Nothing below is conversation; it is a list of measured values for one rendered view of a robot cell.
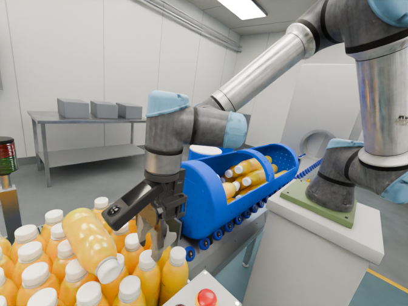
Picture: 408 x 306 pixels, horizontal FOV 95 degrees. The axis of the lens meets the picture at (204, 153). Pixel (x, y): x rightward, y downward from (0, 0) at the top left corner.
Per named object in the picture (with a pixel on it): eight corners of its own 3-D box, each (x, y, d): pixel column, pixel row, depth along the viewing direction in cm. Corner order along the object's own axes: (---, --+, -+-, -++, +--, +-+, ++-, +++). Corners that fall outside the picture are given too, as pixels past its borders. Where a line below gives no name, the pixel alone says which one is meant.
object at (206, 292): (219, 302, 35) (220, 297, 35) (207, 316, 33) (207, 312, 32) (206, 288, 38) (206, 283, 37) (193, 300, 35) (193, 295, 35)
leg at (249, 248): (249, 265, 178) (265, 209, 160) (246, 269, 174) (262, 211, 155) (244, 261, 181) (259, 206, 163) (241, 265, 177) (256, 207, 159)
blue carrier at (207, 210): (292, 189, 127) (304, 149, 119) (207, 257, 63) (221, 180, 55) (255, 174, 145) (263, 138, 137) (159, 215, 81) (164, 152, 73)
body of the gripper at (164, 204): (185, 218, 44) (192, 171, 40) (153, 235, 37) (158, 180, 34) (166, 203, 48) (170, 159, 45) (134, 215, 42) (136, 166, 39)
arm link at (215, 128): (233, 109, 45) (188, 102, 43) (254, 115, 35) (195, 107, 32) (227, 140, 47) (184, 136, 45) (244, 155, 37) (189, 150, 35)
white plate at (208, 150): (186, 149, 149) (186, 150, 149) (220, 156, 145) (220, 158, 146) (193, 142, 175) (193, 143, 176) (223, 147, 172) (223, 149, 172)
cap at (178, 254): (179, 248, 49) (180, 242, 48) (188, 258, 46) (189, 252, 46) (166, 255, 46) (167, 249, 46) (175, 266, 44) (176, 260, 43)
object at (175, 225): (181, 250, 67) (185, 221, 64) (176, 253, 66) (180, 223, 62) (164, 234, 74) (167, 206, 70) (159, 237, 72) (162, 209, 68)
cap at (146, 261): (136, 267, 42) (136, 260, 41) (141, 253, 46) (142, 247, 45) (154, 268, 42) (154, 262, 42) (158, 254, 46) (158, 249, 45)
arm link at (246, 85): (317, -6, 50) (177, 108, 53) (356, -31, 40) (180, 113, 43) (332, 34, 55) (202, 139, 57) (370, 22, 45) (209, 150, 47)
